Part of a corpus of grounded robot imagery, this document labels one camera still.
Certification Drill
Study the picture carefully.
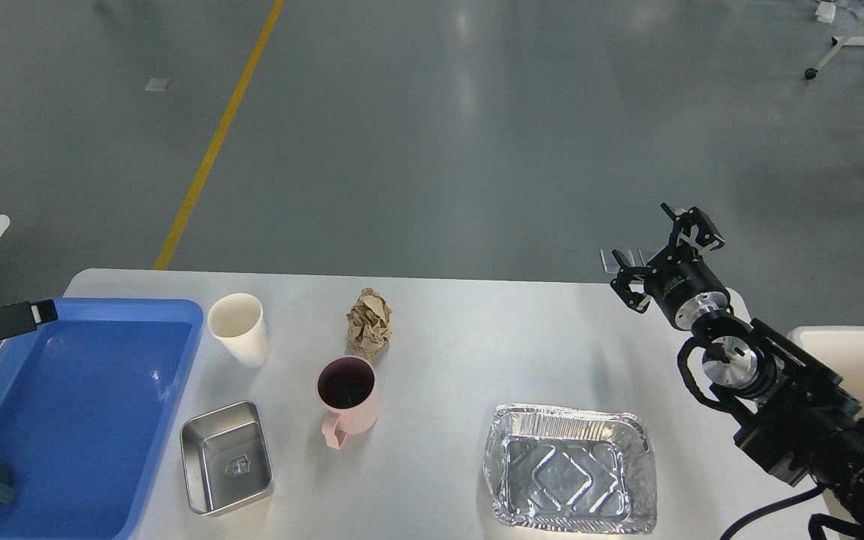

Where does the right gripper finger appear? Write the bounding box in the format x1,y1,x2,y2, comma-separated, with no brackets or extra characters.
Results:
610,249,654,314
659,202,725,266

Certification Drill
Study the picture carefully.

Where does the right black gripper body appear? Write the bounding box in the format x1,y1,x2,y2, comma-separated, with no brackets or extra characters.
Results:
646,259,731,332

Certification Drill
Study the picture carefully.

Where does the square stainless steel container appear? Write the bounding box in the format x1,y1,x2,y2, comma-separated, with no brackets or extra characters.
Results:
179,400,275,517

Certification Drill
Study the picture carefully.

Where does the pink ribbed mug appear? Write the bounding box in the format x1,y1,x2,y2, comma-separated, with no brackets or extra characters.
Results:
316,355,380,450

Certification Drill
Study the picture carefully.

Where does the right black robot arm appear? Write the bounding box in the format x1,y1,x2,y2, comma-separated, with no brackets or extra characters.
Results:
610,204,864,539

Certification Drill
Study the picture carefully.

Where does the clear floor plate left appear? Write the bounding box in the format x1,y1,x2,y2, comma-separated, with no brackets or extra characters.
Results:
600,248,641,275

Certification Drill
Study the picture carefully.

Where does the clear floor plate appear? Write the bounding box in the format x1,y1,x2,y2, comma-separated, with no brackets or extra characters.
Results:
637,246,675,271
600,248,641,275

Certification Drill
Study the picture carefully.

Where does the clear floor plate right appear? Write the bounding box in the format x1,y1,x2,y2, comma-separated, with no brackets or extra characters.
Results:
637,246,675,271

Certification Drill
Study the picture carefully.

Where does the blue plastic tray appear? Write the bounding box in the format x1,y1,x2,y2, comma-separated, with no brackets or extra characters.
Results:
0,298,205,539

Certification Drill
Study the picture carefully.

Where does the aluminium foil tray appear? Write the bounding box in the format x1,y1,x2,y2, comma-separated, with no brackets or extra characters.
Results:
482,403,659,536

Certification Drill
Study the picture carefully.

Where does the white paper cup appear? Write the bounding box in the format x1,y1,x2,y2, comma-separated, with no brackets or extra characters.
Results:
206,292,271,368

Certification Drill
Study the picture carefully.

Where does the crumpled brown paper ball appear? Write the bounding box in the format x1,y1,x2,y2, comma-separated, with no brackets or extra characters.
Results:
346,287,393,362

